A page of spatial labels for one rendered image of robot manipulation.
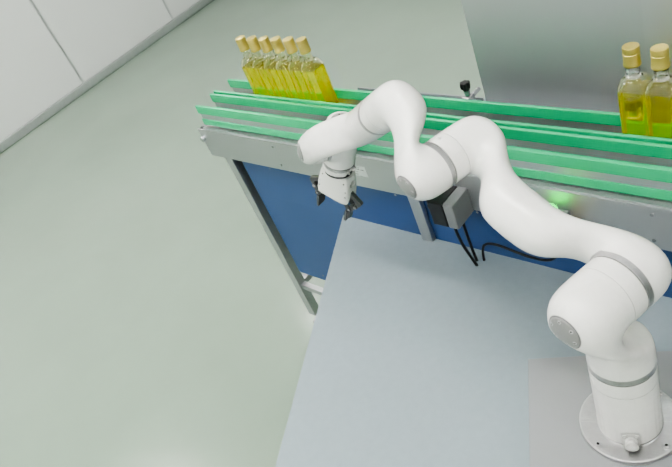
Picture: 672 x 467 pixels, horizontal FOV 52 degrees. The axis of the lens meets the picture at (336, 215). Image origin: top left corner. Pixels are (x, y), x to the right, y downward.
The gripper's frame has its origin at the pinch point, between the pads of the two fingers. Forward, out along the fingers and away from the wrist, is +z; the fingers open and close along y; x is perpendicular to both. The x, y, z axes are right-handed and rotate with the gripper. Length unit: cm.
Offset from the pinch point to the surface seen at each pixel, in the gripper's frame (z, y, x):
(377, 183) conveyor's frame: 0.7, -4.1, -16.5
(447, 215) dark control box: -12.4, -30.3, -5.8
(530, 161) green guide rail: -35, -44, -12
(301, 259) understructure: 74, 29, -29
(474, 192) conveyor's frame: -16.8, -33.2, -13.2
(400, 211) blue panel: 10.1, -11.8, -19.4
